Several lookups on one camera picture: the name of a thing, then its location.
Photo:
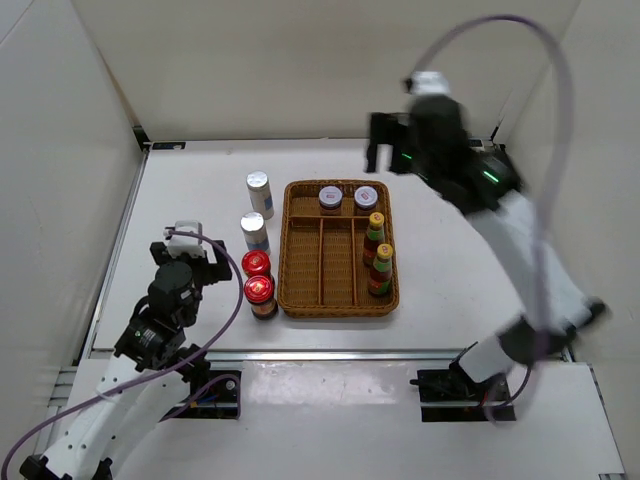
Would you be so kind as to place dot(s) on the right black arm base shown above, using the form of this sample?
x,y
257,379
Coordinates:
x,y
446,399

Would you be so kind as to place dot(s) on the silver-lid spice jar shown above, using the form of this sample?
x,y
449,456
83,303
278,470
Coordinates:
x,y
255,233
258,186

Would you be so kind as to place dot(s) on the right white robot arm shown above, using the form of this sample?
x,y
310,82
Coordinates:
x,y
555,310

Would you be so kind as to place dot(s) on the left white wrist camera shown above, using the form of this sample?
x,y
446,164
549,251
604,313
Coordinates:
x,y
178,245

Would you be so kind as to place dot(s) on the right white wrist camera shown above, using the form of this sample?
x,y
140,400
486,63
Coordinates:
x,y
427,83

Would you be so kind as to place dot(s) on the brown wicker divided basket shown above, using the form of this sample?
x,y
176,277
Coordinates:
x,y
321,273

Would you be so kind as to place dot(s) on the left dark table label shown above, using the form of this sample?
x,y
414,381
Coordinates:
x,y
168,146

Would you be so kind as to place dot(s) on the near silver-lid spice jar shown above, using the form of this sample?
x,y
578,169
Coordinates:
x,y
255,233

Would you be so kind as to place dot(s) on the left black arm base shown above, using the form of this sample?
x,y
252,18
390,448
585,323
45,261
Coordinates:
x,y
213,395

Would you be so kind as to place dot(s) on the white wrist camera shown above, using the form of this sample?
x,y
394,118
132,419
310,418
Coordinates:
x,y
178,245
427,83

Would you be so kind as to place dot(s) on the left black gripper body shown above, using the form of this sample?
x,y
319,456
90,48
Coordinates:
x,y
205,271

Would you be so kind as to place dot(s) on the yellow-cap sauce bottle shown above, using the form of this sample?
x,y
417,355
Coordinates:
x,y
381,270
374,236

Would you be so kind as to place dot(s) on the red-lid sauce jar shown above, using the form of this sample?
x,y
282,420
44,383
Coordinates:
x,y
256,263
259,291

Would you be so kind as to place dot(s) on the far silver-lid spice jar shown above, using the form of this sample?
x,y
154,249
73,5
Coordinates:
x,y
258,186

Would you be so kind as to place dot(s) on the white-lid paste jar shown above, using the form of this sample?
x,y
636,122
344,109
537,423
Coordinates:
x,y
365,200
330,200

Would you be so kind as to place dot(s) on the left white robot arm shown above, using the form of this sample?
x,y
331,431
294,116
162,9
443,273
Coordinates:
x,y
152,374

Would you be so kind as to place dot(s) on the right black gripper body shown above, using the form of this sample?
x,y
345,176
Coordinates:
x,y
422,167

